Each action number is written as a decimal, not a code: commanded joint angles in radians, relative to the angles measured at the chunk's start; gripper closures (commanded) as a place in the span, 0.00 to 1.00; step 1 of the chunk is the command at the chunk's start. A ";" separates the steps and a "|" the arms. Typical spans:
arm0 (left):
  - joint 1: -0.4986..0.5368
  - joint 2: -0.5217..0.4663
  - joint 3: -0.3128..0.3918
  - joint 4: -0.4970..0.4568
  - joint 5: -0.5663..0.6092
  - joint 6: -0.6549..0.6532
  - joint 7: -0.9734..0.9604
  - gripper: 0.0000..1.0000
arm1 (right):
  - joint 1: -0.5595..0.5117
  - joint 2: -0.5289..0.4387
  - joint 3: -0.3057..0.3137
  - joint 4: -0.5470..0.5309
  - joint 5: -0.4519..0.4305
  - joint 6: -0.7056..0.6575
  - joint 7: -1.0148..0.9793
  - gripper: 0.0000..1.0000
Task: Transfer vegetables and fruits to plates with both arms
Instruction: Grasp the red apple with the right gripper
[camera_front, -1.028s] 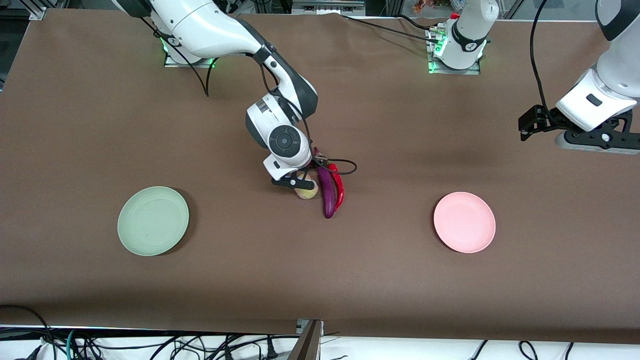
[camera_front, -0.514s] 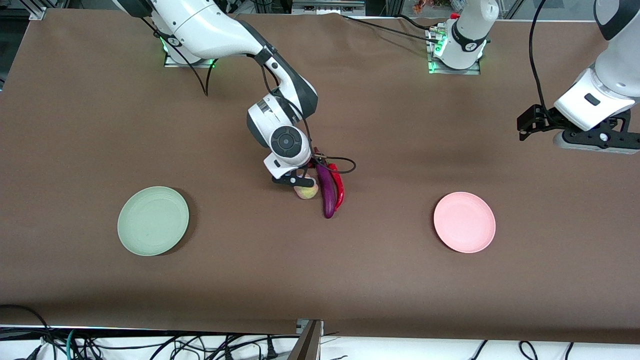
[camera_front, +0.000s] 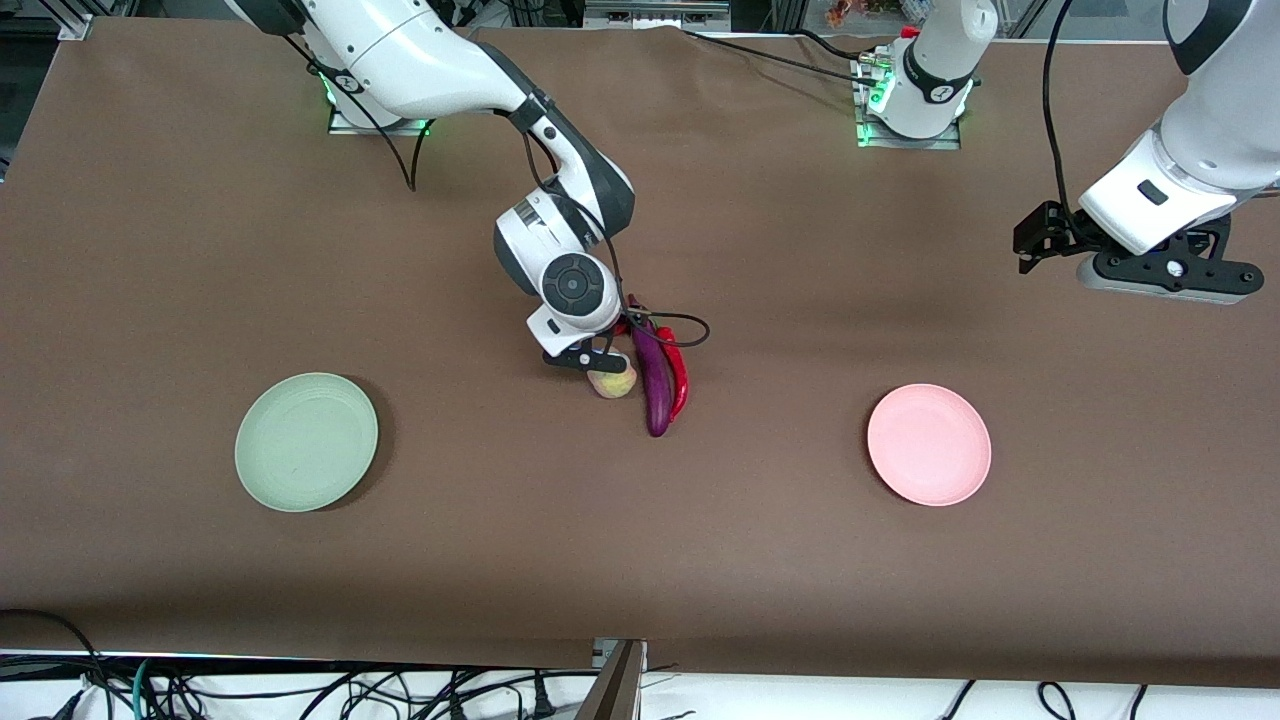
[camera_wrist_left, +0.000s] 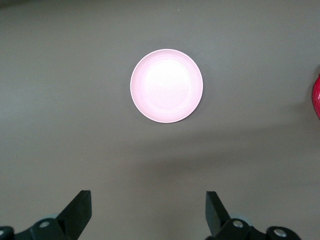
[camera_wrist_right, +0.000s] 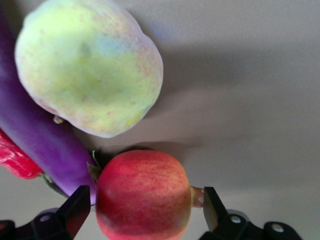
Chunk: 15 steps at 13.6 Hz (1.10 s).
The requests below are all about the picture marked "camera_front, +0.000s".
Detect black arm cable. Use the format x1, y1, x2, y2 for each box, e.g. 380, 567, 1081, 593
1042, 0, 1079, 216
285, 40, 712, 351

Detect brown table cover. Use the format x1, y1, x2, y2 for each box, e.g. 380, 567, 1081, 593
0, 18, 1280, 691

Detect colourful background toys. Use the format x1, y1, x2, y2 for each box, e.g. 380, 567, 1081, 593
825, 0, 916, 29

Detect yellow-green peach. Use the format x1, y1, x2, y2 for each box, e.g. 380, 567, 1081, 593
588, 362, 639, 400

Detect purple eggplant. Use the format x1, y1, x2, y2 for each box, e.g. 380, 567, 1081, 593
627, 293, 676, 439

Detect pink round plate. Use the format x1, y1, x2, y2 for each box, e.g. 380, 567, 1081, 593
866, 383, 993, 508

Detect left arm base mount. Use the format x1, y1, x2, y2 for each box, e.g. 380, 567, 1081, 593
853, 45, 963, 151

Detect black looped floor cable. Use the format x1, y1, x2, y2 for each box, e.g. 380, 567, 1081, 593
0, 608, 103, 720

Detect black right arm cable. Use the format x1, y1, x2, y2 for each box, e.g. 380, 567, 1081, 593
285, 40, 712, 351

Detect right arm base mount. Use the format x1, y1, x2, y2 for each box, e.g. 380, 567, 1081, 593
328, 75, 434, 137

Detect grey background device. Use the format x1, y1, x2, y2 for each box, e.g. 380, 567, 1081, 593
583, 0, 733, 31

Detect grey metal camera post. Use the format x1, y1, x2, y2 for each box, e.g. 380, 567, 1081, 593
575, 638, 648, 720

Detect black cable on table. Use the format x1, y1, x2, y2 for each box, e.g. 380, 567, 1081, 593
685, 28, 881, 86

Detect red chili pepper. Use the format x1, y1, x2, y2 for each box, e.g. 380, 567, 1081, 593
655, 326, 690, 421

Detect green round plate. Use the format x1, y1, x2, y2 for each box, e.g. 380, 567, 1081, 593
234, 372, 380, 514

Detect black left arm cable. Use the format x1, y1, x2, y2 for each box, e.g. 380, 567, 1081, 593
1042, 0, 1079, 216

